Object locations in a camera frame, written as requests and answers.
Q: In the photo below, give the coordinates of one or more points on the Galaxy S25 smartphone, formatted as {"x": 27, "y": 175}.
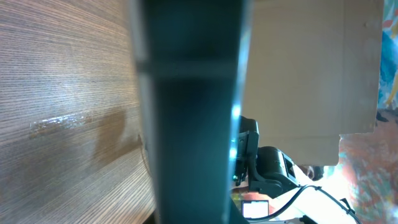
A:
{"x": 191, "y": 59}

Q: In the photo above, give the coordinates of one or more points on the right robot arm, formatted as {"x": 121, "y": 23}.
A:
{"x": 267, "y": 169}

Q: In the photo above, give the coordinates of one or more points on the beige cardboard box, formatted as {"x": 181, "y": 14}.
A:
{"x": 313, "y": 74}

